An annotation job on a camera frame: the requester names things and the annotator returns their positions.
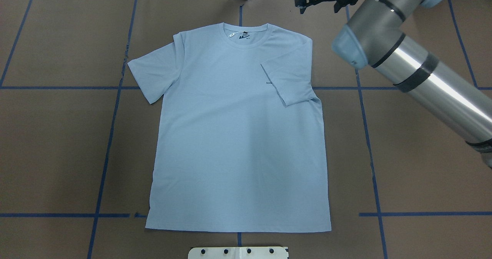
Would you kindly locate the light blue t-shirt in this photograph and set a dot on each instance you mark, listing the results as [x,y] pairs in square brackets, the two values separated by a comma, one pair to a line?
[241,144]

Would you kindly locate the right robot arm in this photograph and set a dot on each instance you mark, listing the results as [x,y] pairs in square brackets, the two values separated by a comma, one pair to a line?
[373,37]

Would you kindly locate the brown paper table cover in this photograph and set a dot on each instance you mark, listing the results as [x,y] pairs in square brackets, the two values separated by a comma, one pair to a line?
[78,141]

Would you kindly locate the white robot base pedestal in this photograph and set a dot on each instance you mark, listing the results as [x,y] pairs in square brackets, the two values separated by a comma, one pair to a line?
[255,252]

